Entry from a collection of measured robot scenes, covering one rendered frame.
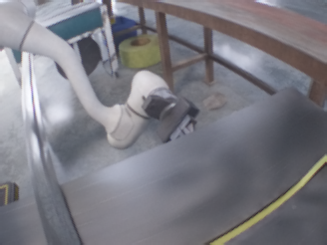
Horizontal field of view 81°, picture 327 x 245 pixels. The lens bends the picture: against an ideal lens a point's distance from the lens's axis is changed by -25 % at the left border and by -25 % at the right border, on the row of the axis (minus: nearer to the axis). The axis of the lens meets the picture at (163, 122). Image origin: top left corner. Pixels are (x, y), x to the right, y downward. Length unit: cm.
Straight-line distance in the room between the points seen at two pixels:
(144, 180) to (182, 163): 8
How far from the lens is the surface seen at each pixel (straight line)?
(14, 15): 70
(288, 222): 43
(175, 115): 68
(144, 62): 230
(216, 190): 44
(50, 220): 45
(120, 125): 81
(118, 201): 45
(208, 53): 188
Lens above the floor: 111
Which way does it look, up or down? 42 degrees down
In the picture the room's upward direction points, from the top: 8 degrees counter-clockwise
